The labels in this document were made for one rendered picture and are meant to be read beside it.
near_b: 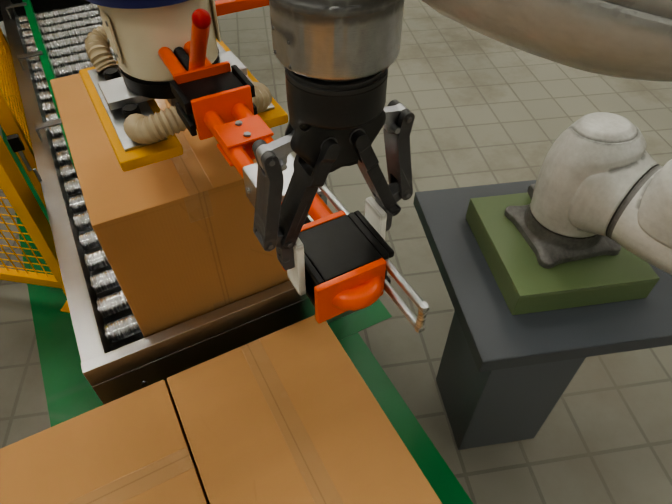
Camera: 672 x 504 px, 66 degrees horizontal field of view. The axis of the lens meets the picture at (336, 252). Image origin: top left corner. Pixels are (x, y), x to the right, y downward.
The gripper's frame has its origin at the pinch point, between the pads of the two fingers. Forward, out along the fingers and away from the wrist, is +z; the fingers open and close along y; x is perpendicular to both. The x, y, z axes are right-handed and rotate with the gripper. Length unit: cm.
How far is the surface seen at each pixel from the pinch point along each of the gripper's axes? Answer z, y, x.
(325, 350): 68, -13, -29
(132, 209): 28, 16, -51
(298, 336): 68, -9, -36
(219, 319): 62, 7, -45
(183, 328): 62, 15, -46
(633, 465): 122, -92, 20
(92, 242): 69, 29, -94
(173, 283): 50, 13, -50
